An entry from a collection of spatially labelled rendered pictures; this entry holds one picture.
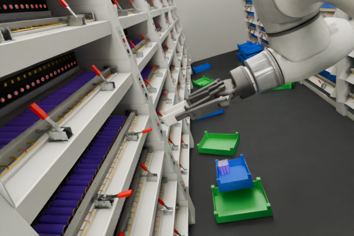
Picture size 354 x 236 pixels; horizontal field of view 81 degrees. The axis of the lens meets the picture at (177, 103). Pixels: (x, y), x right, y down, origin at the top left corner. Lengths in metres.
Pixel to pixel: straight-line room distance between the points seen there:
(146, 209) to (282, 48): 0.64
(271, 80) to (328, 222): 0.99
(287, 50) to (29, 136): 0.54
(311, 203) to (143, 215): 0.94
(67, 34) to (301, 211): 1.31
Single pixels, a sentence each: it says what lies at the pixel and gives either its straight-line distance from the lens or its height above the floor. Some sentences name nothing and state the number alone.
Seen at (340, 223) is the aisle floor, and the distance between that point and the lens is 1.38.
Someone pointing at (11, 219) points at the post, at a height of 0.95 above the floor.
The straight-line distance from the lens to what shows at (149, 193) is 0.84.
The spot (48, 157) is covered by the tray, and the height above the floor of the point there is 0.96.
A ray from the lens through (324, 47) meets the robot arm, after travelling 0.50.
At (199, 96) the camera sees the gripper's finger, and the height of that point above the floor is 0.90.
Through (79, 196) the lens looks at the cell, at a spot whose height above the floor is 0.79.
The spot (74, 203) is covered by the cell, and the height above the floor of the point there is 0.80.
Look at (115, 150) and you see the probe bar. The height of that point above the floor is 0.79.
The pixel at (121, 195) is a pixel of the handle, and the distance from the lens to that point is 0.54.
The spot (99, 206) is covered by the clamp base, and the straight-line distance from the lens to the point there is 0.58.
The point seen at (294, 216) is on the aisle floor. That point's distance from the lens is 1.37.
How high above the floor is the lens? 1.12
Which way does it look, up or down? 24 degrees down
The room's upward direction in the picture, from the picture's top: 19 degrees counter-clockwise
